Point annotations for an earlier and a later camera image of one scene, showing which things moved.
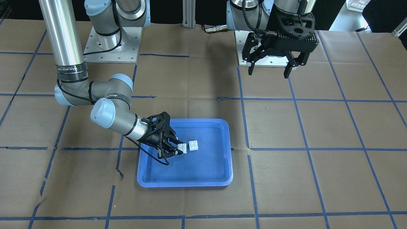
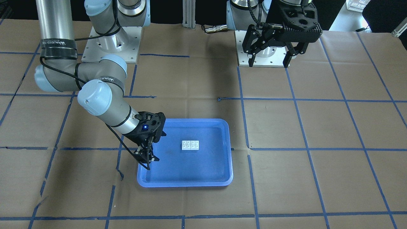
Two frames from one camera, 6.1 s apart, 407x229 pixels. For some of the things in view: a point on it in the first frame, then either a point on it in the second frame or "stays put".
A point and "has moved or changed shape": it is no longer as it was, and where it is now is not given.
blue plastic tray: x=208 y=162 stays put
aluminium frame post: x=189 y=8 stays put
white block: x=182 y=147 has moved or changed shape
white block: x=193 y=145 stays put
